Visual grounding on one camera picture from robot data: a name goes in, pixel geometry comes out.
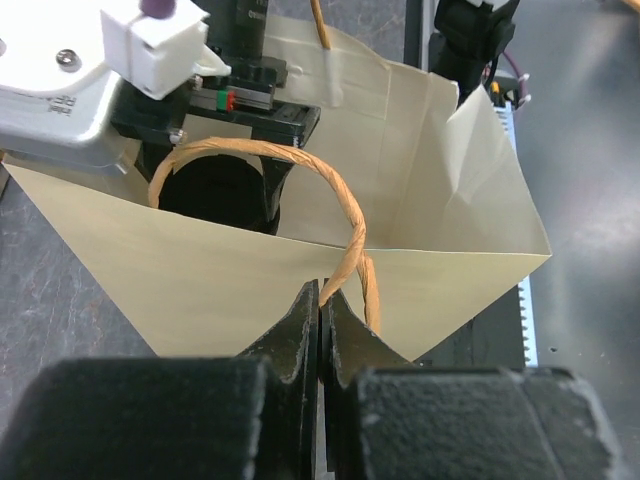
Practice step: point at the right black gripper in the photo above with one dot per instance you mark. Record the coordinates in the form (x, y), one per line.
(246, 97)

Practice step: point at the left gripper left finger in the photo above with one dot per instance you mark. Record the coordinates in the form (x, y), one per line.
(250, 416)

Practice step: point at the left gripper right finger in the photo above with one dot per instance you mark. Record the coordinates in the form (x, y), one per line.
(389, 418)

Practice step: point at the black plastic cup lid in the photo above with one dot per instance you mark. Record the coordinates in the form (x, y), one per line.
(222, 189)

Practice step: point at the brown paper bag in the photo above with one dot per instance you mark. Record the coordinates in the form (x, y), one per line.
(428, 170)

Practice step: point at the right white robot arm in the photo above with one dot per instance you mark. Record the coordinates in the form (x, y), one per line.
(236, 29)

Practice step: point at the white slotted cable duct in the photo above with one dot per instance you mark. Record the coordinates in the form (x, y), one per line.
(524, 221)

